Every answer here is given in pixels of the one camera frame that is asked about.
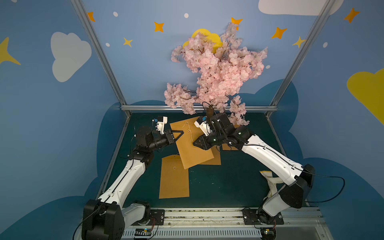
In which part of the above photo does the brown kraft file bag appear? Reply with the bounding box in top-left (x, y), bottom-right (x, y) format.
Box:
top-left (219, 123), bottom-right (239, 151)

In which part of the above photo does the brown kraft envelope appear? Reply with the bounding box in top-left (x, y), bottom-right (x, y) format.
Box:
top-left (200, 146), bottom-right (222, 166)
top-left (170, 117), bottom-right (214, 169)
top-left (159, 155), bottom-right (190, 199)

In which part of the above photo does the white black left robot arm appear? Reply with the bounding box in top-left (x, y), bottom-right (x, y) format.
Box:
top-left (79, 126), bottom-right (184, 240)

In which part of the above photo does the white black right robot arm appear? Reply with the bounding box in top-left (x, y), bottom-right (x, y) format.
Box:
top-left (193, 114), bottom-right (315, 223)

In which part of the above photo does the pink cherry blossom tree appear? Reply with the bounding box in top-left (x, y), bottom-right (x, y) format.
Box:
top-left (164, 23), bottom-right (268, 126)

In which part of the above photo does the white yellow cloth strip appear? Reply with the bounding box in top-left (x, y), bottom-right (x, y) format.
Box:
top-left (260, 171), bottom-right (284, 199)

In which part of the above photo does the left circuit board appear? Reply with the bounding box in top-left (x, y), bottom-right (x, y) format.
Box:
top-left (134, 228), bottom-right (153, 238)

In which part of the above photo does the circuit board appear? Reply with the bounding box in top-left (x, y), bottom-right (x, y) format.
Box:
top-left (260, 229), bottom-right (277, 240)
top-left (134, 228), bottom-right (153, 238)

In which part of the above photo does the right circuit board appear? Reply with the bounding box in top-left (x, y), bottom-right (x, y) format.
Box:
top-left (260, 229), bottom-right (277, 240)

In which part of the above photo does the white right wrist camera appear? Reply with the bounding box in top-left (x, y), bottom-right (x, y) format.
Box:
top-left (194, 116), bottom-right (211, 137)

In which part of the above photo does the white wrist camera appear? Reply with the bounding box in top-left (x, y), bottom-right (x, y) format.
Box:
top-left (154, 116), bottom-right (168, 135)
top-left (194, 116), bottom-right (211, 137)

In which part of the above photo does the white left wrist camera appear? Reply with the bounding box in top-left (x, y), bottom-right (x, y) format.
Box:
top-left (154, 116), bottom-right (168, 135)

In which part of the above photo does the aluminium back rail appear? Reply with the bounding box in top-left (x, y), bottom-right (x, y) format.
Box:
top-left (120, 104), bottom-right (278, 113)

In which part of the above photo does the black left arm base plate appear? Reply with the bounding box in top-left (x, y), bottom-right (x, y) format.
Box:
top-left (133, 209), bottom-right (165, 226)

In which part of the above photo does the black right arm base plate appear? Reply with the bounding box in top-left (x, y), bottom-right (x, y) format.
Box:
top-left (242, 208), bottom-right (284, 226)

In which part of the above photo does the aluminium front rail frame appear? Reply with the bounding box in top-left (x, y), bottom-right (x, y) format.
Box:
top-left (120, 208), bottom-right (333, 240)

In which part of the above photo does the aluminium left corner post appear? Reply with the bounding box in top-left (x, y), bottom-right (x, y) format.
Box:
top-left (71, 0), bottom-right (127, 107)

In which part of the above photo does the aluminium corner post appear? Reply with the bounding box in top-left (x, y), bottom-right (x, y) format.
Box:
top-left (71, 0), bottom-right (127, 107)
top-left (266, 0), bottom-right (336, 119)

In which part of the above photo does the aluminium right corner post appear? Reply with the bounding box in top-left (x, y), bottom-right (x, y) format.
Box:
top-left (266, 0), bottom-right (336, 119)

